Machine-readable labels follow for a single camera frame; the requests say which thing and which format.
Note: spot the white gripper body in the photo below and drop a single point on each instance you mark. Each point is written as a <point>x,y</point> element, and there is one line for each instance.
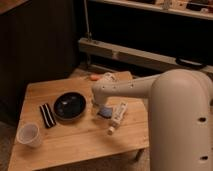
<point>98,107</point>

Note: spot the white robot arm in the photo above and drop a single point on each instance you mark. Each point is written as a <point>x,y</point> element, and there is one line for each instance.
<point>178,116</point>

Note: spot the white ceramic cup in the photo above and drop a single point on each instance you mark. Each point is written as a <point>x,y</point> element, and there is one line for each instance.
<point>29,135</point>

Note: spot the white tube with cap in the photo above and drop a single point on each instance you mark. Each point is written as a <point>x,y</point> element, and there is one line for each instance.
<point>117,117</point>

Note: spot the black round bowl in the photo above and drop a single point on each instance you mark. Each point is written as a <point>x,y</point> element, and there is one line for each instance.
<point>69,106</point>

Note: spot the orange small object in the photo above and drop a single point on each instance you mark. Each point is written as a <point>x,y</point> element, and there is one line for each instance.
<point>94,77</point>

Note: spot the small wooden table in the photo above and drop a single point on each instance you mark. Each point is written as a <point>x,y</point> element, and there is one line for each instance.
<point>83,139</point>

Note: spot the black white striped cloth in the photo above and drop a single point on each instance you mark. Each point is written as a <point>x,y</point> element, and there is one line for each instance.
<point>47,115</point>

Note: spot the long beige case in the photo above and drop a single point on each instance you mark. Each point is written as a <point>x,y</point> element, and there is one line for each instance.
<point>128,55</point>

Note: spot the metal vertical pole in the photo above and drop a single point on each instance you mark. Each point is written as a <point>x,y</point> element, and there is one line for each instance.
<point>88,32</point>

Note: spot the background shelf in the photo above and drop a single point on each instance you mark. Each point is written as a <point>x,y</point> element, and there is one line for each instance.
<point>155,8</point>

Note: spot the black case handle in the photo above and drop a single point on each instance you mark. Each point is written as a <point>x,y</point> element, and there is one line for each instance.
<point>190,65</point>

